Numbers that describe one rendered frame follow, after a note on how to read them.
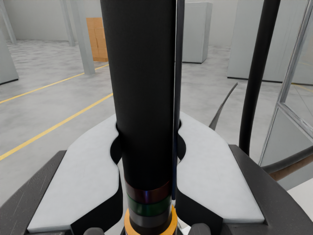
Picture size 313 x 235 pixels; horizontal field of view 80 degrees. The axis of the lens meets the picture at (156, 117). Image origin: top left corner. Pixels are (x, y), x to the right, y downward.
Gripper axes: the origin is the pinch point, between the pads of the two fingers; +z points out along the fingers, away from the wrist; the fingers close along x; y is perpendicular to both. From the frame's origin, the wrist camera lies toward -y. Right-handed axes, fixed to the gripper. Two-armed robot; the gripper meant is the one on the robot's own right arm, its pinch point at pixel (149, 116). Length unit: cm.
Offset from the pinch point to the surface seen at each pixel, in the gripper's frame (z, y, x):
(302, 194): 16.6, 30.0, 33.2
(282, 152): 87, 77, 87
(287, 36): 448, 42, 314
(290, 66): 110, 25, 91
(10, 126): 264, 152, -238
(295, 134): 81, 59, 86
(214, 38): 1157, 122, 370
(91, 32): 803, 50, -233
